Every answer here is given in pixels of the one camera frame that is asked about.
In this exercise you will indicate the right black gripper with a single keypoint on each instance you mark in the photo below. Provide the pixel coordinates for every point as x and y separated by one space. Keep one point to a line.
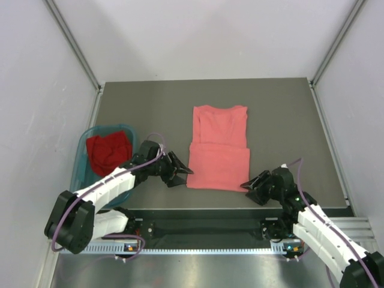
255 182

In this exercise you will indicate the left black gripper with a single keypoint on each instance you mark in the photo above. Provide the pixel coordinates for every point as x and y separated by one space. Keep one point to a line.
176 180

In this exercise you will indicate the pink t shirt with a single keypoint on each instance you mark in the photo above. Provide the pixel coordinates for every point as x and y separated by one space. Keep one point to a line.
219 156

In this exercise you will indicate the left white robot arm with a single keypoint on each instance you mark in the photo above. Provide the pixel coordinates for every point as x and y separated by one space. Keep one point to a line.
77 218

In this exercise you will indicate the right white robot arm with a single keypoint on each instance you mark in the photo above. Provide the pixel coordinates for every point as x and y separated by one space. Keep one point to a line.
303 219

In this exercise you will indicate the dark red t shirt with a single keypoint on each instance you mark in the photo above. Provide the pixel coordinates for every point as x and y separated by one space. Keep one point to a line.
107 153

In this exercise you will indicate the teal plastic basket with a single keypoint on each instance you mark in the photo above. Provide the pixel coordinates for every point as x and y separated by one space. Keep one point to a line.
82 175

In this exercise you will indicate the slotted cable duct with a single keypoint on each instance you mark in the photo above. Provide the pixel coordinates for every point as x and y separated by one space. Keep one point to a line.
130 248

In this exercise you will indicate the right aluminium frame post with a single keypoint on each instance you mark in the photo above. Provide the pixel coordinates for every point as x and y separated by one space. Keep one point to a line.
347 24

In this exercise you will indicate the aluminium frame post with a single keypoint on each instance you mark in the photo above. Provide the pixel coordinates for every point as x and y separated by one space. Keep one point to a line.
347 24
71 41

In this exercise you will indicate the left aluminium frame post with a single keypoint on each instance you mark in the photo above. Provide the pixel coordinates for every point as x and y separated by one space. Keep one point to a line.
71 41

